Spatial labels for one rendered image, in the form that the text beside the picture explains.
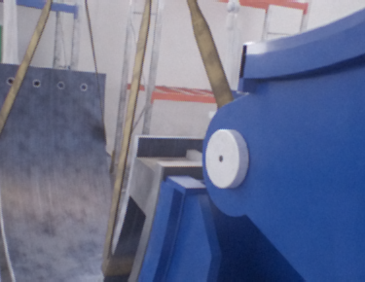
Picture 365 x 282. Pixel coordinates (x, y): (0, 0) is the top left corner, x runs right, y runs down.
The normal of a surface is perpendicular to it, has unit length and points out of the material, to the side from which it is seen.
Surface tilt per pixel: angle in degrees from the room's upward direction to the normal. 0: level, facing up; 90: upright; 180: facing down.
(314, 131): 90
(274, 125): 90
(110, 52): 90
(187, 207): 90
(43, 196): 45
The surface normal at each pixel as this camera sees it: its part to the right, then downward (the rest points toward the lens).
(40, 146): 0.49, -0.22
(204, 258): -0.87, -0.03
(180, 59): 0.48, 0.22
